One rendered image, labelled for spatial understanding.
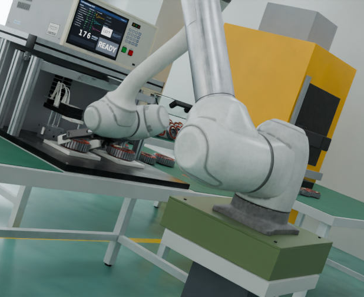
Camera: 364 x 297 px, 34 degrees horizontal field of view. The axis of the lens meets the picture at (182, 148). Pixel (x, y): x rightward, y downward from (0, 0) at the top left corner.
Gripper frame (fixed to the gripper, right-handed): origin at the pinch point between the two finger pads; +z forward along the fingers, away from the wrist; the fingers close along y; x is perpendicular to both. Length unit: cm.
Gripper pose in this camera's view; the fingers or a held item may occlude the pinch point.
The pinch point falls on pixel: (75, 142)
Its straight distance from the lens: 215.6
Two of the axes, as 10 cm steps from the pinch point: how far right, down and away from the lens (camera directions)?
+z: -7.9, 2.0, 5.8
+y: 6.1, 1.4, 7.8
